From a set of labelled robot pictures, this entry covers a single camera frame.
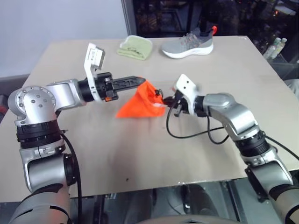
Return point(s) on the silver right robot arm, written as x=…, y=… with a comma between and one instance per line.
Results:
x=236, y=116

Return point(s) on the grey sneaker with white sole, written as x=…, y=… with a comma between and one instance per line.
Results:
x=189, y=45

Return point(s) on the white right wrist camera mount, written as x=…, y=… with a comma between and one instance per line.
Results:
x=188, y=89

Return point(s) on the grey upright post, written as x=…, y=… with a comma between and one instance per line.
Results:
x=129, y=17

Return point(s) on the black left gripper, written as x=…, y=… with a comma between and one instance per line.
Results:
x=102, y=86

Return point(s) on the clear plastic storage box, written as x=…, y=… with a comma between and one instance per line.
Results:
x=283, y=66

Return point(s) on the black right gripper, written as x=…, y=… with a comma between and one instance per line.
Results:
x=180, y=103

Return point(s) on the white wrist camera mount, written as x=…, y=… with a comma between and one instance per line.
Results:
x=91, y=58
x=188, y=89

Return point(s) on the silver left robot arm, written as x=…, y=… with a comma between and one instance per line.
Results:
x=37, y=100

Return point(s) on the white tube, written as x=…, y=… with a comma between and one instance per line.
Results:
x=159, y=105

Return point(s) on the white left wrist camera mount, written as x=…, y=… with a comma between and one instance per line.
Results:
x=91, y=58

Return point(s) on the folded green towel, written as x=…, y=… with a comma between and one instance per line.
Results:
x=135, y=47

